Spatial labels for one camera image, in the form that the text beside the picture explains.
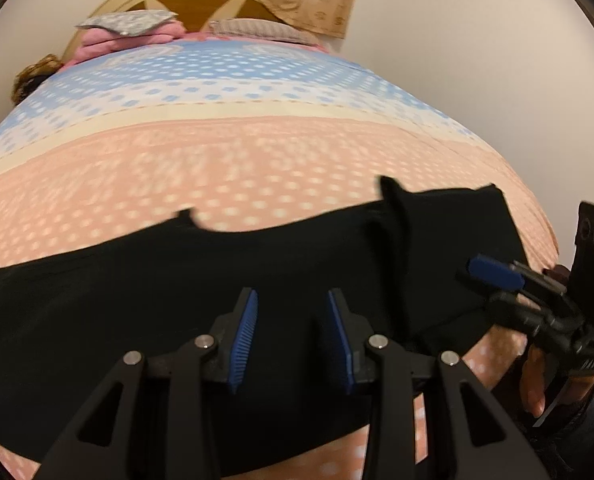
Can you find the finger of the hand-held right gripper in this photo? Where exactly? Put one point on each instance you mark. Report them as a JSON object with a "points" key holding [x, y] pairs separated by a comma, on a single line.
{"points": [[494, 270], [507, 307]]}

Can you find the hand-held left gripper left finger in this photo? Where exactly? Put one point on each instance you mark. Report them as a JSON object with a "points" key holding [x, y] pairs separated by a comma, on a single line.
{"points": [[242, 340]]}

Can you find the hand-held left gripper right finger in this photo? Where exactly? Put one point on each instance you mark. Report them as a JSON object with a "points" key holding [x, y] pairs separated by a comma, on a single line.
{"points": [[339, 345]]}

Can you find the black pants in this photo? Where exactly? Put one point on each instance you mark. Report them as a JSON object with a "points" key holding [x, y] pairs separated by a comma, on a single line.
{"points": [[127, 335]]}

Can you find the person's right forearm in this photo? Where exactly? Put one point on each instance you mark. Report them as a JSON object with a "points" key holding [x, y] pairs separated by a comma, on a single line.
{"points": [[577, 415]]}

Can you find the person's right hand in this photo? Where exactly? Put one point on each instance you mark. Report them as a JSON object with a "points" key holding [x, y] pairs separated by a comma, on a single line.
{"points": [[534, 385]]}

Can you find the polka dot bed cover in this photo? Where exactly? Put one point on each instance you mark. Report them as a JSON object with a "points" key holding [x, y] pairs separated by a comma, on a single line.
{"points": [[227, 160]]}

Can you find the pink bedsheet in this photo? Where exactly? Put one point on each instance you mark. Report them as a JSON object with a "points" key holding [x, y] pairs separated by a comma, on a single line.
{"points": [[197, 36]]}

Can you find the striped pillow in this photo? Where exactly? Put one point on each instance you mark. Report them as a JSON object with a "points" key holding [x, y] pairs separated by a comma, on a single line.
{"points": [[262, 30]]}

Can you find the folded pink blanket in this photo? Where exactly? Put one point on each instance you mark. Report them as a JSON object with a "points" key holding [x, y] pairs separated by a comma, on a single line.
{"points": [[122, 42]]}

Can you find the brown patterned bag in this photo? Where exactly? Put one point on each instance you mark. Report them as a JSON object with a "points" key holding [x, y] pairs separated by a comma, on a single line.
{"points": [[37, 77]]}

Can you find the grey floral pillow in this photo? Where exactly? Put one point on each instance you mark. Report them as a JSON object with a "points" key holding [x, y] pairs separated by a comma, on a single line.
{"points": [[127, 21]]}

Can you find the cream wooden headboard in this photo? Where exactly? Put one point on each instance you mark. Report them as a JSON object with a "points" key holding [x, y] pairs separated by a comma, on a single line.
{"points": [[192, 0]]}

